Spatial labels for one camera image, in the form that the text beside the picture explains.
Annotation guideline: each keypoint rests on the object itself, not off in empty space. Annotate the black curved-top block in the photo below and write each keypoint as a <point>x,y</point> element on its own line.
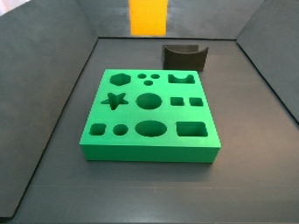
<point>185,57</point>

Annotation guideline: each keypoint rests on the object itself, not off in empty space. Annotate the green shape sorter block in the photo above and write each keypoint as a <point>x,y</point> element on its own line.
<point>150,116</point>

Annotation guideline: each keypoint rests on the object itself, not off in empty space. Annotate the yellow vertical panel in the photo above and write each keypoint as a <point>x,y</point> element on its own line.
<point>149,17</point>

